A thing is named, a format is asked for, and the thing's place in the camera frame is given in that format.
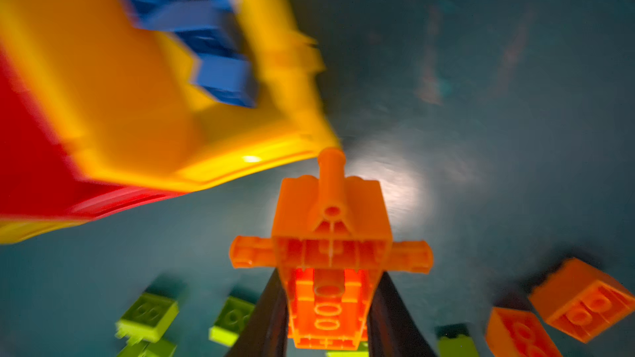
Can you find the green long lego centre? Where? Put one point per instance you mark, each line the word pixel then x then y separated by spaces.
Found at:
pixel 144 324

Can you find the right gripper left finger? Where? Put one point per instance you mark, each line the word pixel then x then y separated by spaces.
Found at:
pixel 266 333

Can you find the large blue lego brick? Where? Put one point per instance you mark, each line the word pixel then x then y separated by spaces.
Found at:
pixel 206 27

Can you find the yellow bin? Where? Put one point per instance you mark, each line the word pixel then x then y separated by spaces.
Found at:
pixel 13 231
pixel 123 101

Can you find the orange square lego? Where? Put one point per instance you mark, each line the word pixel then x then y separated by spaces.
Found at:
pixel 581 301

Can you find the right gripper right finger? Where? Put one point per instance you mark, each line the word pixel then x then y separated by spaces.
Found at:
pixel 391 329

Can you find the orange long lego bottom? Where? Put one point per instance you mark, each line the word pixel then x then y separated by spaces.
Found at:
pixel 517 333

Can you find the red middle bin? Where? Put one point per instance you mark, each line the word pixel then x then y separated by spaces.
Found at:
pixel 38 178

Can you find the orange lego plane piece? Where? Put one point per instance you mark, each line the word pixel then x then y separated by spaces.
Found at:
pixel 331 242

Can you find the left yellow bin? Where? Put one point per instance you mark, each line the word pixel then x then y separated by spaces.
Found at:
pixel 13 231

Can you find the small blue lego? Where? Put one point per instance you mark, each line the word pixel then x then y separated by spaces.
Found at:
pixel 228 80

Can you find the green lego flat centre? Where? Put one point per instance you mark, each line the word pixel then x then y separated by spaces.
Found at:
pixel 231 321

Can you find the green lego upside down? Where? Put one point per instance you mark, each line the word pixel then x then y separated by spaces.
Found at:
pixel 455 341

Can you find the right yellow bin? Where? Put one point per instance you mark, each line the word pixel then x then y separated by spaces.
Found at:
pixel 123 101

